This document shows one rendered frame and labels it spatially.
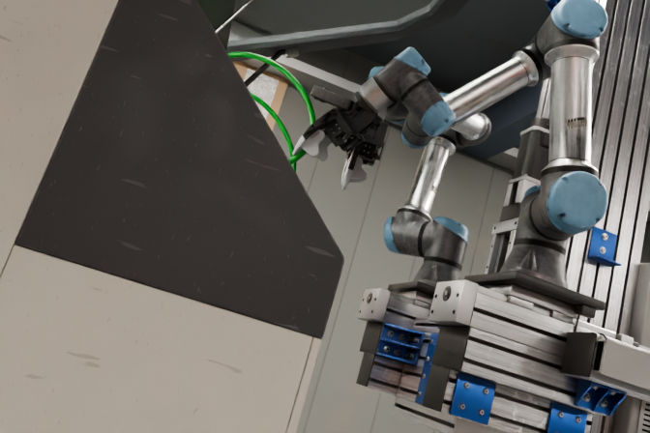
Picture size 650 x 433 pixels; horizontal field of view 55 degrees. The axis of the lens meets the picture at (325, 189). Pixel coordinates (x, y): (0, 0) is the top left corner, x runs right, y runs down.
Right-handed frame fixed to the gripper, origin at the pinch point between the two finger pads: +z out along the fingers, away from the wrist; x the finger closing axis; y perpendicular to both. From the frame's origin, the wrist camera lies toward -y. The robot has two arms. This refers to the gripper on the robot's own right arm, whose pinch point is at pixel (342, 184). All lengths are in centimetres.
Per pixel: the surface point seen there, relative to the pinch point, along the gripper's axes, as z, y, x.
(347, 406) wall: 65, 82, 222
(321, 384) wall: 57, 62, 221
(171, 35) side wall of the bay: -6, -49, -40
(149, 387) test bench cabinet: 58, -30, -40
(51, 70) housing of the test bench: 9, -67, -40
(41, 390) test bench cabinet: 64, -47, -40
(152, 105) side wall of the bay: 9, -47, -40
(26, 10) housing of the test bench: 0, -75, -40
